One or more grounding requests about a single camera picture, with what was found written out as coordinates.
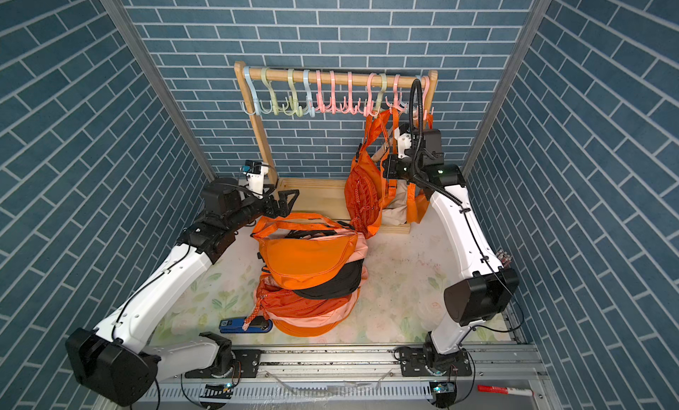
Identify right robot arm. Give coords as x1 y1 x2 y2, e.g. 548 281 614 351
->
381 79 519 376

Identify blue black stapler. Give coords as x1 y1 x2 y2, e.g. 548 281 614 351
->
219 316 273 334

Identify wooden hanging rack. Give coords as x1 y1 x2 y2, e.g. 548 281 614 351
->
233 62 439 221

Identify green hook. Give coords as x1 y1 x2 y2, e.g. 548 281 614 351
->
285 69 304 117
260 67 281 116

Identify pink pen cup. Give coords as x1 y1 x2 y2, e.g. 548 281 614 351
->
496 249 514 268

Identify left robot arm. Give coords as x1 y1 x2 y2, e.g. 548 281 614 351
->
65 175 300 406

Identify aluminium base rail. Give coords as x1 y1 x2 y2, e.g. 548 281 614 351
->
92 343 563 410

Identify red white marker pen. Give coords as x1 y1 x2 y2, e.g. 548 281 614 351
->
477 385 534 397

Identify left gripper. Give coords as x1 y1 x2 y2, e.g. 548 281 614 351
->
224 183 298 234

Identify large pink sling bag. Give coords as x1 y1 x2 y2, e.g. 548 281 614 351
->
270 302 354 329

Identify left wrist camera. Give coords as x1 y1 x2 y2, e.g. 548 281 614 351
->
242 160 270 199

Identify dark red-orange bag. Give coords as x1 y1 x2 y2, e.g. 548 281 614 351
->
246 274 361 323

